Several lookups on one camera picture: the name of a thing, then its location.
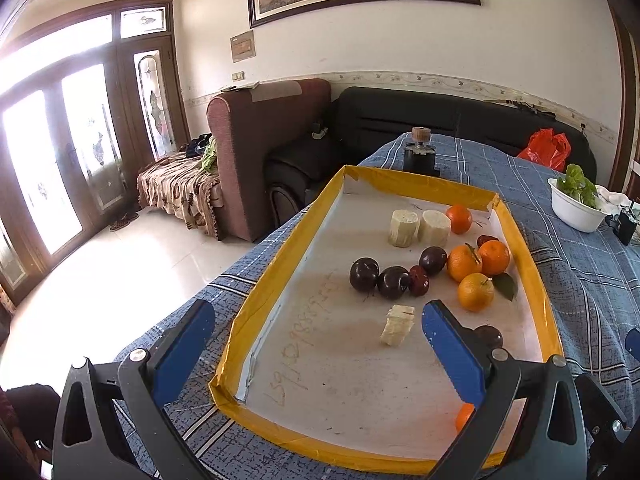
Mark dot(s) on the black leather sofa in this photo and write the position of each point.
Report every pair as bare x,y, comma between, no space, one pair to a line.
400,115

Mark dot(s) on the red date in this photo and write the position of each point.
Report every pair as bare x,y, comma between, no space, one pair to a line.
487,240
419,281

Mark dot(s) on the black jar with cork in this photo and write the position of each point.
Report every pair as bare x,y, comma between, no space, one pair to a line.
420,155

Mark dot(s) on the small framed wall panel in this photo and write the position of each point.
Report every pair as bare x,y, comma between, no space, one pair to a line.
243,46

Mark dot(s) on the dark red clothing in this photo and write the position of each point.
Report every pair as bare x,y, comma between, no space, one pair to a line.
25,410

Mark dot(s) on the small white plastic object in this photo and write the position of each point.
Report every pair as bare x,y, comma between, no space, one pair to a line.
319,133

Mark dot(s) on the white sugarcane piece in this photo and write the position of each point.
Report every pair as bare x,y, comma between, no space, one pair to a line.
434,227
403,227
397,325

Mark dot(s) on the pair of dark slippers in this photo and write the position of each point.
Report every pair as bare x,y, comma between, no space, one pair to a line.
122,220

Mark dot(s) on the brown armchair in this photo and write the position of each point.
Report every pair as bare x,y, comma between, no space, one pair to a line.
260,160

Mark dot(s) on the yellow-edged white tray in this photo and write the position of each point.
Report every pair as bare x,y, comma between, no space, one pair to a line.
325,360

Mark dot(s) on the blue plaid tablecloth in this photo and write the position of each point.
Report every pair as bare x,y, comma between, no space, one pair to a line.
575,270

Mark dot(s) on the pile of clothes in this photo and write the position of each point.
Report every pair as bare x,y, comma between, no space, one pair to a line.
205,150

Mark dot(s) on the orange with stem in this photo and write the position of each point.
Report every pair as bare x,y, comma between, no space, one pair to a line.
462,264

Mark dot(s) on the dark purple plum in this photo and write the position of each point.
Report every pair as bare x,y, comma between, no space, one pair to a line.
432,260
393,282
364,274
489,335

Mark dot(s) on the window with wooden frame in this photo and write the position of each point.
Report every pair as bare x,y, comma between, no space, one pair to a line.
625,110

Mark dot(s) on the wall outlet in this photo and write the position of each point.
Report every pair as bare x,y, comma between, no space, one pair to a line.
239,76

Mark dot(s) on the yellowish orange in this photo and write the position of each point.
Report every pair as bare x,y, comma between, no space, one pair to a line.
475,291

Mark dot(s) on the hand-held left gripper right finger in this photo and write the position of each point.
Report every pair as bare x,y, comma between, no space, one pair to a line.
450,350

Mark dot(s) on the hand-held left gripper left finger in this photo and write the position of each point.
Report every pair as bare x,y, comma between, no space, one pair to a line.
182,350

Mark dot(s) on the sofa with patterned blanket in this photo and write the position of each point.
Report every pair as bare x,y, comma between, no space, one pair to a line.
175,185

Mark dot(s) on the small orange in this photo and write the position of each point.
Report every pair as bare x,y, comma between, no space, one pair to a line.
458,218

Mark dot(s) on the red plastic bag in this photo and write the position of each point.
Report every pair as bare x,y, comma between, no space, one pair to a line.
545,147

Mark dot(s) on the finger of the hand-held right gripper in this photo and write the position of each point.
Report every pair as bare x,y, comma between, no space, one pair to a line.
634,344
600,410

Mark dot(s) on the green lettuce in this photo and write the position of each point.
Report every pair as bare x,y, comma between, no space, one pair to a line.
577,182

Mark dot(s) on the green leaf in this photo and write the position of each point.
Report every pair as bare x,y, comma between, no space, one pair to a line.
505,285

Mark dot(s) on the wooden glass door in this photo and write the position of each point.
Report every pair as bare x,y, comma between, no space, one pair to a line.
124,110

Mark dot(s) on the black cylindrical motor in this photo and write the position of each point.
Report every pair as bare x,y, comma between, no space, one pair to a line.
625,222

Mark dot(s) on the white bowl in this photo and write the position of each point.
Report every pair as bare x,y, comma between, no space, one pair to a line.
575,210

